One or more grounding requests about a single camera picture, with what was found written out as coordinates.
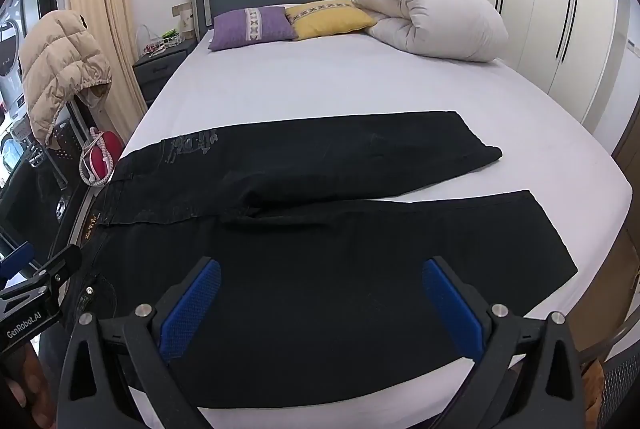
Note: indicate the grey mesh chair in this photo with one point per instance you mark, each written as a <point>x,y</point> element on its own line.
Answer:
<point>620,394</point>

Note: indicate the person's left hand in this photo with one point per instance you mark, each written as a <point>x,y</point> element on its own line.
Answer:
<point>22,384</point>

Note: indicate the black pants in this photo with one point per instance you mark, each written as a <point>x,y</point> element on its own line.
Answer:
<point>300,259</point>

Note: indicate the yellow patterned pillow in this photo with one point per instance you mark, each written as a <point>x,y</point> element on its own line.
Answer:
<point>325,21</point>

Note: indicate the red and white bag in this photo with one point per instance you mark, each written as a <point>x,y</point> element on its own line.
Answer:
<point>107,154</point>

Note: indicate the cream wardrobe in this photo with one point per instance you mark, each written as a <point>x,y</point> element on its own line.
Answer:
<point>540,9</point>

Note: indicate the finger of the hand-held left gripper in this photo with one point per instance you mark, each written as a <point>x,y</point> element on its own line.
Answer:
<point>57,266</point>
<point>15,261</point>

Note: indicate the white bed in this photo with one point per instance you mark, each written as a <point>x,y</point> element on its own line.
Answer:
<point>325,74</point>

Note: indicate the dark grey nightstand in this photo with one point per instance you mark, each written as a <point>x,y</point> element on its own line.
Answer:
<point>160,71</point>

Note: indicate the purple patterned pillow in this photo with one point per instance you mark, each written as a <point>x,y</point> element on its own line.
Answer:
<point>230,29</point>

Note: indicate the beige puffer jacket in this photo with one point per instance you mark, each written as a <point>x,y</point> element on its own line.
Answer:
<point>55,59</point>

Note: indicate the white pillow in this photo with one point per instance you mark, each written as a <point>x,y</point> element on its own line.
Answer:
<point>435,14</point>

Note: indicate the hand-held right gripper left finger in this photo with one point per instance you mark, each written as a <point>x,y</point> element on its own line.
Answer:
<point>192,309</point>

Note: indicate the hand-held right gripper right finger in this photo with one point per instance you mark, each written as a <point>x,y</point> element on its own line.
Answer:
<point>452,309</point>

